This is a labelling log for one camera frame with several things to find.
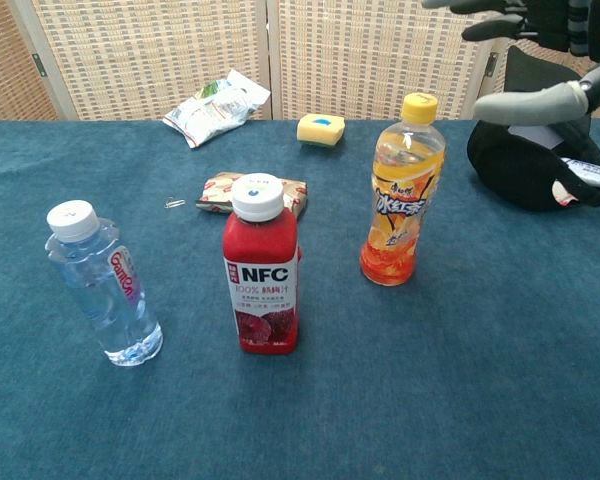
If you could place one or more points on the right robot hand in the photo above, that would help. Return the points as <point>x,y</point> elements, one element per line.
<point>530,105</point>

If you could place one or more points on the iced tea bottle yellow cap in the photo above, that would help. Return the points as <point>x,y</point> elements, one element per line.
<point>402,170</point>

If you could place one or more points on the red NFC juice bottle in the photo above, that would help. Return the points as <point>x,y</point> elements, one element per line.
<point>260,240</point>

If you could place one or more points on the dark screen hinge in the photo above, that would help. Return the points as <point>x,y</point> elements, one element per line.
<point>39,65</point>
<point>491,64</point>

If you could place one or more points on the black baseball cap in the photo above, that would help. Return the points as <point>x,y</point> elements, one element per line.
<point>510,170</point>

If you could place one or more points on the white paper tag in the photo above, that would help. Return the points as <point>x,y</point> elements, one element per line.
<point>592,172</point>

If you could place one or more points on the yellow sponge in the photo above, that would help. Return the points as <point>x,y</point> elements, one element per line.
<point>320,131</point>

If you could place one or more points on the crumpled white snack bag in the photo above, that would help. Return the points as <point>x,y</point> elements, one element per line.
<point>215,112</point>

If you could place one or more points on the gold red-print snack packet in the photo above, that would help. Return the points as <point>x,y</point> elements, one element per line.
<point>214,192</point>

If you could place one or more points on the metal paper clip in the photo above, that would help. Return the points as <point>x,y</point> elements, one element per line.
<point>180,202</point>

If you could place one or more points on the woven folding screen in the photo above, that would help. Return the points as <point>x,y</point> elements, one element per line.
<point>145,55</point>

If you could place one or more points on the blue tablecloth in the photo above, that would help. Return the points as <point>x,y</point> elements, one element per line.
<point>230,400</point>

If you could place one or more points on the clear water bottle white cap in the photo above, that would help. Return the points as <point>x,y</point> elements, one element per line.
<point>105,300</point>

